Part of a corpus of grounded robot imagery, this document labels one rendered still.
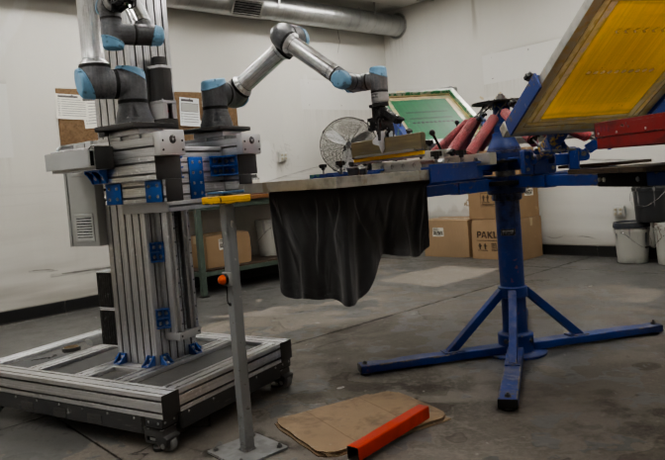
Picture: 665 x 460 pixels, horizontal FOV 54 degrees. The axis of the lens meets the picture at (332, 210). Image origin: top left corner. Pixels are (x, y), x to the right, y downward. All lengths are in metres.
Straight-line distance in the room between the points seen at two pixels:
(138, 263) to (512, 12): 5.43
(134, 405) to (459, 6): 6.18
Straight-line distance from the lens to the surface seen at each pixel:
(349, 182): 2.22
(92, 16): 2.74
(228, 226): 2.38
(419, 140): 2.65
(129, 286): 3.04
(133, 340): 3.09
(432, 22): 8.09
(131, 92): 2.70
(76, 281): 6.11
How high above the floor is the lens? 0.99
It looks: 3 degrees down
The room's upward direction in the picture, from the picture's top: 4 degrees counter-clockwise
